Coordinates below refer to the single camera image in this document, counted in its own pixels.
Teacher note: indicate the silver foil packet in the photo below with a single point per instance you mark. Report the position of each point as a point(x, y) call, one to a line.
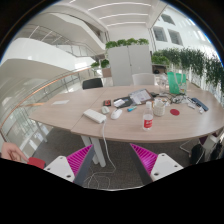
point(119, 103)

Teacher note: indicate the white power strip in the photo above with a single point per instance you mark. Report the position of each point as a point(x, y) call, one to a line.
point(94, 116)

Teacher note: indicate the white paper sheet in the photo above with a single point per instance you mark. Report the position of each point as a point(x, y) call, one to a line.
point(60, 102)

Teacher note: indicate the small grey computer mouse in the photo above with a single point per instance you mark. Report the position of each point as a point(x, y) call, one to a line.
point(105, 110)

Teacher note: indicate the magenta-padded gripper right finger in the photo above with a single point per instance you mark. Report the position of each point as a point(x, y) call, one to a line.
point(164, 166)

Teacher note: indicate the white grid-pattern mug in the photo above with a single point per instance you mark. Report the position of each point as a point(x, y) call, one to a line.
point(159, 108)

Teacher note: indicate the person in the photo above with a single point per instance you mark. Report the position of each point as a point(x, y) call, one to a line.
point(11, 152)

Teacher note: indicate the glass railing with wooden handrail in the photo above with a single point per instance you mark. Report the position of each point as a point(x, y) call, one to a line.
point(30, 96)

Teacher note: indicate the green tote bag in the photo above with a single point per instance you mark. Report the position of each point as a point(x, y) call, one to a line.
point(174, 84)

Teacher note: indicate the white cabinet topped with plants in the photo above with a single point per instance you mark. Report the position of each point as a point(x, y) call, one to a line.
point(128, 61)

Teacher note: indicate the white chair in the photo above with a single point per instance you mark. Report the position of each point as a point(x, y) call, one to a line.
point(143, 79)

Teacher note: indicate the long silver foil sachet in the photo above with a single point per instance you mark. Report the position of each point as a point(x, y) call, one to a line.
point(201, 110)

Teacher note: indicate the white name card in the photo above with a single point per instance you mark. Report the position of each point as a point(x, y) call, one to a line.
point(191, 105)

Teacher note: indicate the black chair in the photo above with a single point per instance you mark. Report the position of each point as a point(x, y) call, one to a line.
point(92, 83)

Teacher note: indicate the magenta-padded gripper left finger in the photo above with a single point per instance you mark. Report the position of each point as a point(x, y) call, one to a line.
point(59, 166)

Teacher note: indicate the flat round red coaster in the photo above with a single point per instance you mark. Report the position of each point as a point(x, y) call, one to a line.
point(174, 112)

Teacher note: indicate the clear red-labelled water bottle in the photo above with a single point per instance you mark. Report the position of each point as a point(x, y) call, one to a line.
point(148, 117)

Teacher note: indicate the white computer mouse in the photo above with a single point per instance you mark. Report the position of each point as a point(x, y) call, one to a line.
point(116, 114)

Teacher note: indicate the red chair seat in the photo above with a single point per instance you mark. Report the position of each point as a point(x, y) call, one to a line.
point(36, 162)

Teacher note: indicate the ceiling light strips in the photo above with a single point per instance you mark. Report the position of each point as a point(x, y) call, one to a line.
point(120, 15)

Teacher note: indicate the wooden planter with plants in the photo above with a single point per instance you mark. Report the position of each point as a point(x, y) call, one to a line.
point(106, 70)

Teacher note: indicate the clear plastic jug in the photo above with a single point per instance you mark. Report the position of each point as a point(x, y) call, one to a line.
point(163, 83)

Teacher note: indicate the green plant hedge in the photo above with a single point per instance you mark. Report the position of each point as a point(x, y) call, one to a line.
point(196, 61)

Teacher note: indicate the dark blue keyboard case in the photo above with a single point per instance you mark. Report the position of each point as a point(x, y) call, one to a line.
point(199, 104)

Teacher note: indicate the small red-black case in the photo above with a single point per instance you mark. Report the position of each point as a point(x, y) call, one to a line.
point(107, 103)

